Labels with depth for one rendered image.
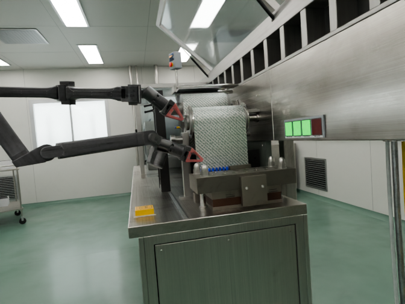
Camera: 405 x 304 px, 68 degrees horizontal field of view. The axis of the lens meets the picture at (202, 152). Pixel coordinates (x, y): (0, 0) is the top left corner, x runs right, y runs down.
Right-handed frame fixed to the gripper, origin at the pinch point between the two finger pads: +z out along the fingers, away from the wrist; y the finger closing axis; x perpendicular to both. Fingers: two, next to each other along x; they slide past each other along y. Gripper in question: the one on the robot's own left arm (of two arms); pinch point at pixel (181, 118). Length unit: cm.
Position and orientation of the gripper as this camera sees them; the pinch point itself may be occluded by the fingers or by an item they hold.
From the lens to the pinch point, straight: 135.5
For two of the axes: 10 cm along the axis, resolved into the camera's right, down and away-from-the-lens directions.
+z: 7.7, 5.8, 2.5
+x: 5.8, -8.1, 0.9
